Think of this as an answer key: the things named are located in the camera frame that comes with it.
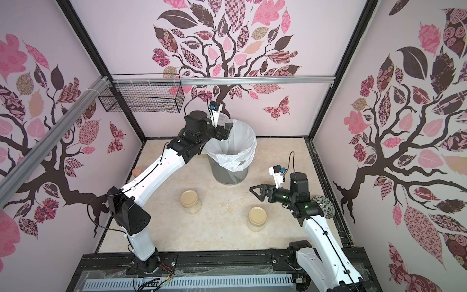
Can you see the glass jar tan lid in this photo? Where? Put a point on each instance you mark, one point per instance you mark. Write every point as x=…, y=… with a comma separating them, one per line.
x=190, y=202
x=257, y=218

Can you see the white trash bag liner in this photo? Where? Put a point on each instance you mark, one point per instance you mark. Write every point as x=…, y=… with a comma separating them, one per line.
x=237, y=152

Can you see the aluminium rail back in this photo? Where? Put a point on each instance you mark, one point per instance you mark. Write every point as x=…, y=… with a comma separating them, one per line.
x=195, y=81

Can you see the white slotted cable duct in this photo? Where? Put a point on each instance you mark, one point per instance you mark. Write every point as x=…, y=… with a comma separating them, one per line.
x=259, y=283

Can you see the patterned ball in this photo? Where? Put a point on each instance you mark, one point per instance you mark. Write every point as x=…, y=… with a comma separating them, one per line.
x=326, y=207

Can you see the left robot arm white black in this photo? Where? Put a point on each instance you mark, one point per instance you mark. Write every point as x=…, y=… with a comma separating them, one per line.
x=127, y=203

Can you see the black wire basket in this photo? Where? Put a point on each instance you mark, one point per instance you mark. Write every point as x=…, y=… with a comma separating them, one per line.
x=145, y=93

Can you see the aluminium rail left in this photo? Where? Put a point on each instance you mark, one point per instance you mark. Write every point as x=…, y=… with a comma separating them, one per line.
x=15, y=179

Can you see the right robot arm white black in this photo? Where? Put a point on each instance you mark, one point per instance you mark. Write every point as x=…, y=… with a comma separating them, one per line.
x=323, y=260

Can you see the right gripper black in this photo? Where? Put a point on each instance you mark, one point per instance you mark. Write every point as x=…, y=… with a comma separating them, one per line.
x=265, y=193

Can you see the grey trash bin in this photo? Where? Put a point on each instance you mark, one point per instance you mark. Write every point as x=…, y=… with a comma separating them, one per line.
x=226, y=177

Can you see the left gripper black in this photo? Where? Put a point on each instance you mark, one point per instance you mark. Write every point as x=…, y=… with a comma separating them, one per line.
x=221, y=134

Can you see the small jar pink lid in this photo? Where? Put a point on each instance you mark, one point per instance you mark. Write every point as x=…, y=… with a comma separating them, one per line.
x=137, y=172

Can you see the aluminium rail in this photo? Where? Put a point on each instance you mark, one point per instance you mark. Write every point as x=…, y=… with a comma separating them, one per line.
x=195, y=81
x=15, y=179

